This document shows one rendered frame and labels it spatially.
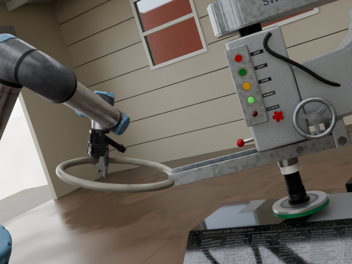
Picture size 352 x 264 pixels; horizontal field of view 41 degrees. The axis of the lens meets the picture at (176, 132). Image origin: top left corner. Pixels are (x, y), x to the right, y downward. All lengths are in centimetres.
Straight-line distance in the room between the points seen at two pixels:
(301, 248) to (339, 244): 14
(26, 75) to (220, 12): 73
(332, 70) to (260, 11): 33
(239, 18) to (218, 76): 709
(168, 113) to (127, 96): 105
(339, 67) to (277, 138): 32
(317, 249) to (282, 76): 62
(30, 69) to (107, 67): 880
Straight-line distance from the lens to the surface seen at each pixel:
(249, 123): 170
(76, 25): 1061
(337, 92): 175
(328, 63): 174
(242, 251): 192
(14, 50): 144
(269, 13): 172
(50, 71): 140
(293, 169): 184
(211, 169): 180
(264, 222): 194
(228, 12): 172
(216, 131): 903
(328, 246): 178
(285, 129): 173
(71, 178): 176
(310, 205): 182
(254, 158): 179
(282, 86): 171
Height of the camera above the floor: 145
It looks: 5 degrees down
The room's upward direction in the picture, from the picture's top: 17 degrees counter-clockwise
